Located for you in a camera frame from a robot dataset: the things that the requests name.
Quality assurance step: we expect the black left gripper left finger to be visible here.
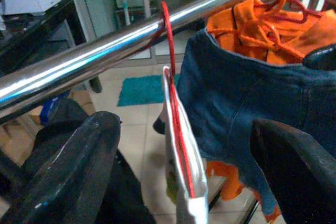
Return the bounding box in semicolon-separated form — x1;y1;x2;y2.
0;111;122;224

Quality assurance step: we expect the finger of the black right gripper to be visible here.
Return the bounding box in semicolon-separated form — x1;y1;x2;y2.
303;44;336;71

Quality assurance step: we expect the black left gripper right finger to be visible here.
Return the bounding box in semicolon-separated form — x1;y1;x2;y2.
250;119;336;224

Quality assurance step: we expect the white printed shirt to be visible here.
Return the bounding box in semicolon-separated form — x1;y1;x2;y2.
161;66;210;224

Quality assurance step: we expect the orange hoodie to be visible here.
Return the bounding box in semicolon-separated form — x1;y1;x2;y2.
205;0;336;223

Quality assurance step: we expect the cardboard box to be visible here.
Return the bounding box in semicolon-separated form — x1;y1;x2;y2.
28;90;97;127

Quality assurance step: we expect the teal floor mat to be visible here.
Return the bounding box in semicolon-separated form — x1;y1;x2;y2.
117;74;182;107

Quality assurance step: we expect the blue denim garment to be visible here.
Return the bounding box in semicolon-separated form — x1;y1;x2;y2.
153;28;336;216

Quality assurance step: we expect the black desk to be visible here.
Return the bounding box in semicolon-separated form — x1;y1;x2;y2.
0;0;103;93

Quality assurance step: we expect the chrome clothes rail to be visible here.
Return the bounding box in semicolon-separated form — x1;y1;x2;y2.
0;0;279;120

